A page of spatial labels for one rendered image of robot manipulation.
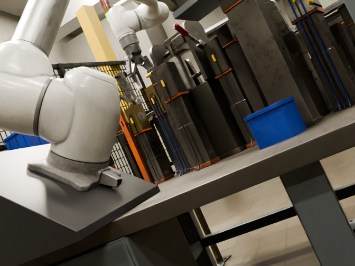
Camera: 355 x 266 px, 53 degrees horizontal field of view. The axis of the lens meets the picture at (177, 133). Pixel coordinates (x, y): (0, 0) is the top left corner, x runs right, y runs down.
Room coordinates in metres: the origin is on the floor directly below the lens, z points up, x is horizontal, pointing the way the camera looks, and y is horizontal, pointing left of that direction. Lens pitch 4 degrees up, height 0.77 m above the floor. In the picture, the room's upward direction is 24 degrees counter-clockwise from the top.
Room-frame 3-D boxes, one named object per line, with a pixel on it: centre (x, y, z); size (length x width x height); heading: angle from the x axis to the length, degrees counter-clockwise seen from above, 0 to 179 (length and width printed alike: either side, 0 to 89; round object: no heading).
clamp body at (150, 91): (1.39, 0.02, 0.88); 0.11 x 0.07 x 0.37; 143
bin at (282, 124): (0.90, -0.24, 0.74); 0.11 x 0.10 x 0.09; 53
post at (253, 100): (1.15, -0.28, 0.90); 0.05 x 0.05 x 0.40; 53
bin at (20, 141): (1.65, 0.59, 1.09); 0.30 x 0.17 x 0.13; 152
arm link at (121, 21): (1.67, 0.02, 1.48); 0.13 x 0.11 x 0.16; 103
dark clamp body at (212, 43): (1.19, -0.24, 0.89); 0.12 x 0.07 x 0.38; 143
